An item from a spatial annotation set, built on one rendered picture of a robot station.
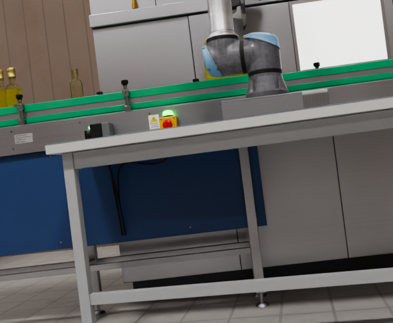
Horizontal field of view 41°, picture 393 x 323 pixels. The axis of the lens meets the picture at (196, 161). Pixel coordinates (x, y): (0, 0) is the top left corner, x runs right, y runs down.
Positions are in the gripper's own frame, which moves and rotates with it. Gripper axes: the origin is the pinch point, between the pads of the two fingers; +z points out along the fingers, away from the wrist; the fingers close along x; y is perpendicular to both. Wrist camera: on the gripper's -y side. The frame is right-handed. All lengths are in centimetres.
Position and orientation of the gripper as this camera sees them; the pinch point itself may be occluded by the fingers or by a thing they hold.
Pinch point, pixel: (245, 25)
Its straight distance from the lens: 243.6
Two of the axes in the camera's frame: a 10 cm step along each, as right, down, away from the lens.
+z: 1.3, 9.9, -0.1
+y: -9.9, 1.3, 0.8
